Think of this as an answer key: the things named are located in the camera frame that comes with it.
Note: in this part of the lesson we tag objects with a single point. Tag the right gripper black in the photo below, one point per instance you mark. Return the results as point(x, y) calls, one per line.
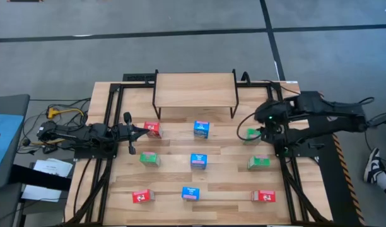
point(272, 132)

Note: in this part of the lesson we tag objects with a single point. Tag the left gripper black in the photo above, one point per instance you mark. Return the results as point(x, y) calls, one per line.
point(125, 132)

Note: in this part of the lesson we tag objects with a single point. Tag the green Apple Jacks cereal box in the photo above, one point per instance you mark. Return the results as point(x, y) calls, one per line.
point(149, 158)
point(250, 137)
point(258, 162)

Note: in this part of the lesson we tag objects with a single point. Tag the blue Rice Krispies cereal box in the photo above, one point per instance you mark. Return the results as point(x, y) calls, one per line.
point(198, 160)
point(201, 128)
point(190, 192)

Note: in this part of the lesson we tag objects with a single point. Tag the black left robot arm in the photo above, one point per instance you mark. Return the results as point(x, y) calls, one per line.
point(85, 134)

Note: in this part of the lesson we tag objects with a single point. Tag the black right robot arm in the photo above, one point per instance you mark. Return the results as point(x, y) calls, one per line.
point(322, 110)

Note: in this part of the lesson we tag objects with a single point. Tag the red Froot Loops cereal box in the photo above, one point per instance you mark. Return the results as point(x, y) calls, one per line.
point(264, 196)
point(152, 128)
point(142, 197)

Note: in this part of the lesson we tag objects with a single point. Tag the black power strip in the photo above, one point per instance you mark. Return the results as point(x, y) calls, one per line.
point(137, 77)

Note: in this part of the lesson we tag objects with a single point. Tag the small black controller box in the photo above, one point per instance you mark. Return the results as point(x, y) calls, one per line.
point(50, 149)

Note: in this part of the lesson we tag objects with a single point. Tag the white paper booklet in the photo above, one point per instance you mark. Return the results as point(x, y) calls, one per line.
point(52, 168)

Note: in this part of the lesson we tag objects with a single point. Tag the round black object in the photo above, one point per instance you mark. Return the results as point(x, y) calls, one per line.
point(26, 142)

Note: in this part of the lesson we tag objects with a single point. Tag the white paper sheet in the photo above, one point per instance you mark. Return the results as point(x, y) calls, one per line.
point(41, 193)

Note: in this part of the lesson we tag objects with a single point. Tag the person's shoe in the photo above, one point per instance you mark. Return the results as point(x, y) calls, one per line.
point(372, 165)

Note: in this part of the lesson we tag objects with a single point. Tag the dark grey floor device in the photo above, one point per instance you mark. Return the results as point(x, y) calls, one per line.
point(383, 120)

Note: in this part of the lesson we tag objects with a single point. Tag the grey side table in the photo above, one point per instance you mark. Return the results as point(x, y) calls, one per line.
point(10, 104)

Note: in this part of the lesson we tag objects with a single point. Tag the blue mat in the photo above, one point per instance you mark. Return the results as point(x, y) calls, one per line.
point(5, 148)

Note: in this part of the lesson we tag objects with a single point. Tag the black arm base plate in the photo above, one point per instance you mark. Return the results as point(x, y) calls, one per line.
point(300, 154)
point(95, 154)

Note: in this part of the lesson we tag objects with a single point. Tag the wooden shelf black metal frame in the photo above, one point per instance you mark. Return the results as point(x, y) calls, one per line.
point(194, 89)

